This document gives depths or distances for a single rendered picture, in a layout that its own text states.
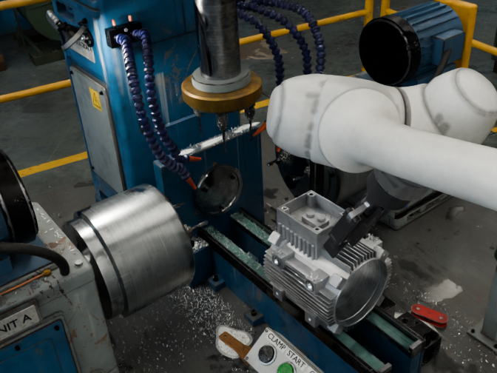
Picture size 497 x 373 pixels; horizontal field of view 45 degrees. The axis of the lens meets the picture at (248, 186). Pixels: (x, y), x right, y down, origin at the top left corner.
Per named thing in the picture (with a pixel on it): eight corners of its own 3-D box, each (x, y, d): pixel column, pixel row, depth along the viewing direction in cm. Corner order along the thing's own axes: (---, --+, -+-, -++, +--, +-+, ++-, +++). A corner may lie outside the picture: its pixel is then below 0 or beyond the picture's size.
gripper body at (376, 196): (401, 149, 94) (376, 180, 102) (364, 169, 90) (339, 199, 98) (433, 186, 92) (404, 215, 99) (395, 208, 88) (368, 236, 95)
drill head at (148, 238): (21, 310, 136) (-11, 221, 122) (160, 243, 154) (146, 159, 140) (65, 379, 119) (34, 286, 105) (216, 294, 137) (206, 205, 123)
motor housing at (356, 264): (263, 297, 135) (260, 230, 124) (324, 260, 144) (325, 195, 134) (327, 349, 121) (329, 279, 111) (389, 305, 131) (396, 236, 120)
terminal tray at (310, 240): (276, 236, 128) (275, 209, 124) (312, 216, 134) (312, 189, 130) (315, 263, 120) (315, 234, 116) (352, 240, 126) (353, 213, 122)
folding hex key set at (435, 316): (408, 315, 144) (409, 310, 143) (413, 307, 146) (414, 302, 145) (444, 330, 140) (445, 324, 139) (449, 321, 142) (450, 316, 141)
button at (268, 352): (259, 357, 104) (254, 355, 103) (270, 343, 104) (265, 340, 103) (271, 368, 102) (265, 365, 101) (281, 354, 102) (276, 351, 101)
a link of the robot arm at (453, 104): (441, 129, 90) (361, 120, 87) (504, 58, 78) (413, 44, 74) (458, 191, 85) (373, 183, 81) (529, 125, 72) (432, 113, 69)
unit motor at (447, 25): (347, 151, 182) (353, 12, 158) (418, 117, 198) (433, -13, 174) (415, 186, 164) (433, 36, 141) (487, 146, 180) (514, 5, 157)
